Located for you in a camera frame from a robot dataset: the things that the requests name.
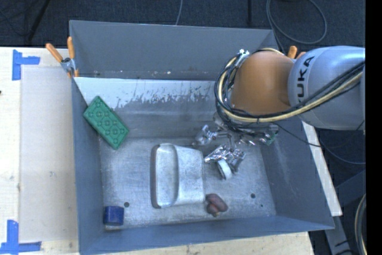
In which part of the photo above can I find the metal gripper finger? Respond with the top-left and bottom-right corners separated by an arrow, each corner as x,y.
204,144 -> 247,173
193,124 -> 221,146

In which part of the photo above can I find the clear plastic cup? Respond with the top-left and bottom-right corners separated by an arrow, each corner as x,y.
150,143 -> 207,210

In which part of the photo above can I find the red-brown lumpy toy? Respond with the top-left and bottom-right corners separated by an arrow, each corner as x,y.
205,193 -> 229,217

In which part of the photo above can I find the grey metal bin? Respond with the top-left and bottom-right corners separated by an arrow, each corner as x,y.
69,20 -> 335,255

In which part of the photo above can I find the dark green flat block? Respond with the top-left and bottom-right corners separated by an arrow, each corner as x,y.
82,95 -> 130,150

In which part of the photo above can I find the blue cylinder cup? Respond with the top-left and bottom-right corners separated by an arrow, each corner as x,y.
103,205 -> 125,226

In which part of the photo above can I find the white ring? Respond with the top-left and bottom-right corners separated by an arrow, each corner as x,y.
215,159 -> 233,181

